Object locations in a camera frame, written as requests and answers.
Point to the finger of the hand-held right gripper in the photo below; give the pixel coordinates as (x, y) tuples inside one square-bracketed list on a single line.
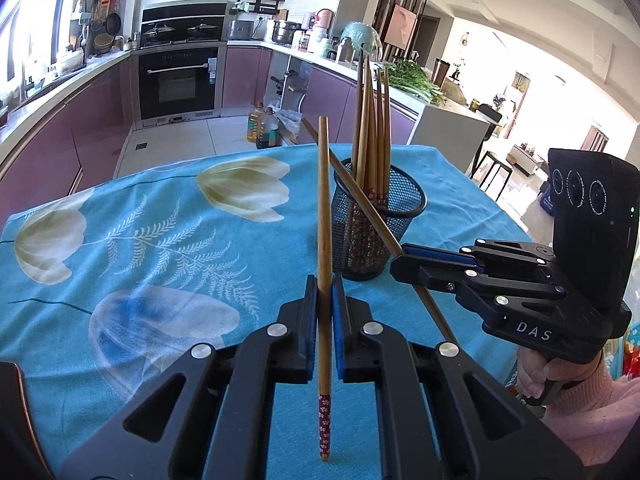
[(435, 251), (440, 277)]

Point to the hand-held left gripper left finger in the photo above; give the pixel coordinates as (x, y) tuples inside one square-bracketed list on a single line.
[(313, 340)]

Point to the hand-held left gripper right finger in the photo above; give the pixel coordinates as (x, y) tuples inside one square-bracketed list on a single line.
[(341, 330)]

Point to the black mesh utensil holder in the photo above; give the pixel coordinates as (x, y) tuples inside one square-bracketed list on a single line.
[(405, 205)]

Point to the floral-end wooden chopstick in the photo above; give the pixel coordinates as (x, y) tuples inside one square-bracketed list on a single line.
[(360, 197), (324, 210)]

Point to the bunch of wooden chopsticks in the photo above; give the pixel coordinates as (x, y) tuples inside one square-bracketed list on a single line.
[(370, 135)]

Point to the person's right forearm pink sleeve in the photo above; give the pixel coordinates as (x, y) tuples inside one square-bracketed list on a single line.
[(595, 420)]

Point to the person's right hand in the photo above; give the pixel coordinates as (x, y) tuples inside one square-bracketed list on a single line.
[(530, 375)]

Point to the blue shopping bag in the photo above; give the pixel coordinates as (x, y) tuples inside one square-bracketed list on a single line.
[(546, 202)]

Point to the low white media cabinet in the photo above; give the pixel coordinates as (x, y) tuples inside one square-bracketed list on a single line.
[(525, 160)]

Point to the black bar stool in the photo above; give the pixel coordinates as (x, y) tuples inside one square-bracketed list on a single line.
[(497, 160)]

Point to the colorful printed bag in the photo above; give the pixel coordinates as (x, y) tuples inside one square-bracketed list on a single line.
[(625, 350)]

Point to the white kitchen countertop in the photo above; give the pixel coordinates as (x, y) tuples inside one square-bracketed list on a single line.
[(465, 110)]

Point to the bunch of leafy greens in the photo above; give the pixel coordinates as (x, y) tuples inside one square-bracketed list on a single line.
[(415, 80)]

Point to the blue floral tablecloth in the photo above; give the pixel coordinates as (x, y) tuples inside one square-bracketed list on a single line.
[(150, 260)]

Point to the dark cooking oil bottle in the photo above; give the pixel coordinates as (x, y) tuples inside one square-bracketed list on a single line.
[(268, 130)]

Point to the stainless steel thermos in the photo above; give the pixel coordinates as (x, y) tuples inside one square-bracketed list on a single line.
[(345, 51)]

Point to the yellow cooking oil bottle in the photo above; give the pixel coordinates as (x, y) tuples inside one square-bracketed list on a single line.
[(254, 125)]

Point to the green appliance under plastic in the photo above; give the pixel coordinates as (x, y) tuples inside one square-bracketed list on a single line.
[(360, 35)]

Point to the wooden slat partition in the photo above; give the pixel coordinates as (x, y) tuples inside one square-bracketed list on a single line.
[(387, 5)]

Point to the pink electric kettle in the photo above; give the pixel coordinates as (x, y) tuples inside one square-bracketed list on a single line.
[(324, 21)]

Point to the stainless steel stock pot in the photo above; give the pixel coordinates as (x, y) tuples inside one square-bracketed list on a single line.
[(285, 32)]

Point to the black built-in oven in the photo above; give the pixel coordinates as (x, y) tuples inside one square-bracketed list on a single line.
[(175, 85)]

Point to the silver countertop appliance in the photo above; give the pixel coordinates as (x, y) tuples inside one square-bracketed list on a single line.
[(240, 30)]

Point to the purple lower kitchen cabinets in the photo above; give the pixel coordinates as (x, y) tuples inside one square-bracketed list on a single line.
[(45, 160)]

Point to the black glass cooktop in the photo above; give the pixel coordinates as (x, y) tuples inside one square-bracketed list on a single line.
[(182, 20)]

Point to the hanging black wok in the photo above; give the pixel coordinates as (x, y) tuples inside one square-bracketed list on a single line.
[(114, 22)]

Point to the round wall clock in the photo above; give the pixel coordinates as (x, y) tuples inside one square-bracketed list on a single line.
[(465, 42)]

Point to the pink wall painting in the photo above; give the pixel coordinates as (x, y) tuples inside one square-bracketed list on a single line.
[(404, 25)]

